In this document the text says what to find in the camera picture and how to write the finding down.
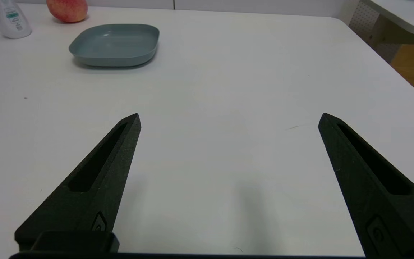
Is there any white side table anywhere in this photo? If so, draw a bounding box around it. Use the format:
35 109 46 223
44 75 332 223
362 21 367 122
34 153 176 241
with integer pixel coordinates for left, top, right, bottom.
361 0 414 40

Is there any grey-blue square dish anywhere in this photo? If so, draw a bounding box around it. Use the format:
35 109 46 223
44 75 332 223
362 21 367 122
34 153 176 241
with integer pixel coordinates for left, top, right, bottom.
69 24 160 67

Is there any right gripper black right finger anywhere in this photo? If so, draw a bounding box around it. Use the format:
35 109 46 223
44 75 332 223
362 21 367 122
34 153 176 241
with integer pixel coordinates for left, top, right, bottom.
318 113 414 259

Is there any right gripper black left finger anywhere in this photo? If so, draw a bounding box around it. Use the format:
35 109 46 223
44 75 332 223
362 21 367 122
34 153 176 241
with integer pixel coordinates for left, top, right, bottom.
15 113 142 252

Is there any red apple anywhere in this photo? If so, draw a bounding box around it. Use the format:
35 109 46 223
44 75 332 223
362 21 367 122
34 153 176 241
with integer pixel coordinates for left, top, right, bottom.
46 0 88 23

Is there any white plastic bottle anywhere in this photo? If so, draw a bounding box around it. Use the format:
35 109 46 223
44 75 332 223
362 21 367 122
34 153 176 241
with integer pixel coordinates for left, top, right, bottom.
0 0 32 39

